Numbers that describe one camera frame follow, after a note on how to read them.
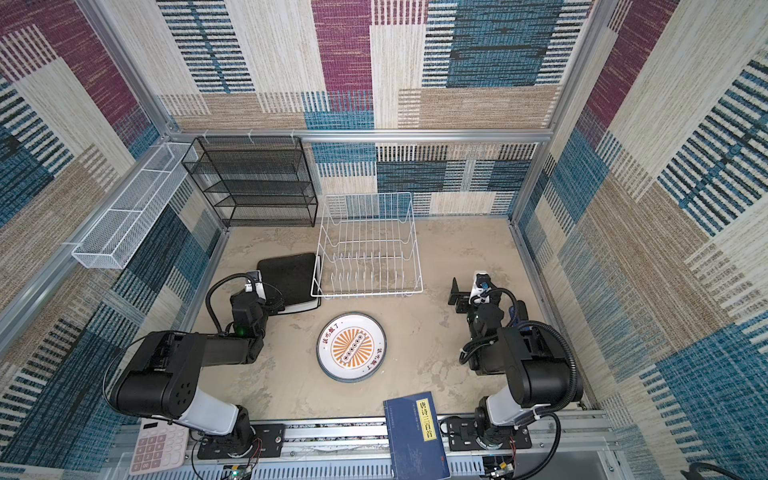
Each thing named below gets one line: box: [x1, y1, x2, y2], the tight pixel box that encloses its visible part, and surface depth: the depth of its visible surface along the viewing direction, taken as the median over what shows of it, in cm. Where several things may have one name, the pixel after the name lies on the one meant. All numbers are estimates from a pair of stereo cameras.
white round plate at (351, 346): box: [316, 311, 387, 383], surface depth 87 cm
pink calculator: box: [129, 418, 189, 475], surface depth 73 cm
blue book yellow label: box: [383, 391, 451, 480], surface depth 74 cm
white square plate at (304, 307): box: [277, 297, 322, 316], surface depth 96 cm
